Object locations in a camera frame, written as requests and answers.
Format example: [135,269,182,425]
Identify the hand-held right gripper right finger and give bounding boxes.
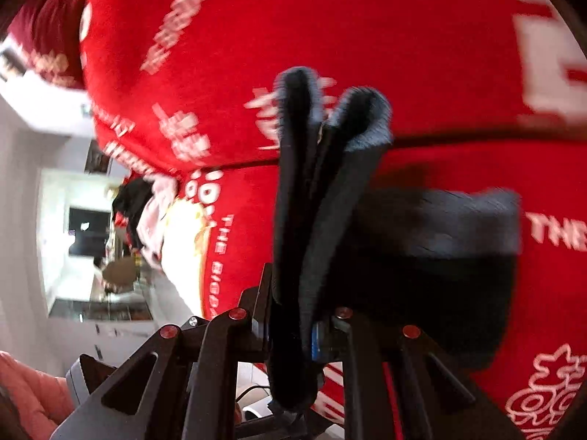
[312,306,526,440]

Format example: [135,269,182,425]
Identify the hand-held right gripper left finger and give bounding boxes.
[50,261,276,440]

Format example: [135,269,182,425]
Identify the dark pants with blue trim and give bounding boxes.
[267,66,522,415]

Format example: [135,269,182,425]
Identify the person's left forearm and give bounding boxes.
[0,351,76,440]

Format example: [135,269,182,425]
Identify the cream folded cloth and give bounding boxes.
[160,197,216,317]

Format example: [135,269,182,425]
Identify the white cloth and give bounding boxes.
[135,179,179,267]

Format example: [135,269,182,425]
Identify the low dark cabinet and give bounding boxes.
[48,298,154,322]

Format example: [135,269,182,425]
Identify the black cloth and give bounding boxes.
[112,178,154,248]

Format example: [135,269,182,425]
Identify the dark television screen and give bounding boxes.
[69,207,113,255]

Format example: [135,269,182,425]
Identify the red printed sofa cover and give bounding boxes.
[80,0,587,440]

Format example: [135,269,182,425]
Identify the dark red printed pillow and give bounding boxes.
[7,0,90,90]

